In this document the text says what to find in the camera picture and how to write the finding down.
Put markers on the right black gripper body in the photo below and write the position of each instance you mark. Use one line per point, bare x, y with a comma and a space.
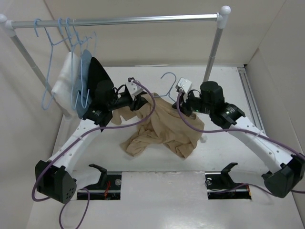
193, 103

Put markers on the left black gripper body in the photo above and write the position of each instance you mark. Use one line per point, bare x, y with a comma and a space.
133, 104

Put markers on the light blue wire hanger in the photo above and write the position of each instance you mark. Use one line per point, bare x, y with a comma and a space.
168, 93

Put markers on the beige t shirt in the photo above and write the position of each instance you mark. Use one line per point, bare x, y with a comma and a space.
164, 126

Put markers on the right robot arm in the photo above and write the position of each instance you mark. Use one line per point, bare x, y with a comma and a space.
286, 165

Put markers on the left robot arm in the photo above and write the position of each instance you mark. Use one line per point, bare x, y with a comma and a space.
56, 177

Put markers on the black shirt on hanger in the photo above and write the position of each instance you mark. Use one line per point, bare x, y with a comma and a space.
100, 74

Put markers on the blue shirt on hanger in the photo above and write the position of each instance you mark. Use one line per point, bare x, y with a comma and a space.
80, 89

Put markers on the white shirt on hanger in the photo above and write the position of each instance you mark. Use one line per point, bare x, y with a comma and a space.
64, 86

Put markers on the empty light blue hanger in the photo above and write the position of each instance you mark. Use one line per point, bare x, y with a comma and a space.
46, 105

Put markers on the metal clothes rack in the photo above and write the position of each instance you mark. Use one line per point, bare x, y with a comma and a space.
63, 26

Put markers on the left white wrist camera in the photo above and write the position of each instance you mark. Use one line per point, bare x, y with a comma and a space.
133, 89

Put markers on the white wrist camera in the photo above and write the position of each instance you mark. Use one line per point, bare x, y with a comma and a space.
184, 85
133, 89

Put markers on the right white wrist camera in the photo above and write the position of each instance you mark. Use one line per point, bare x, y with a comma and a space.
184, 85

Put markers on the aluminium rail on table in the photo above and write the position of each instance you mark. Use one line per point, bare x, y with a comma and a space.
254, 111

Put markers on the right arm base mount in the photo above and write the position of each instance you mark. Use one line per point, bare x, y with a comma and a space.
220, 185

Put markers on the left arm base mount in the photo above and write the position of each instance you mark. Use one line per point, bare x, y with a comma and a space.
101, 184

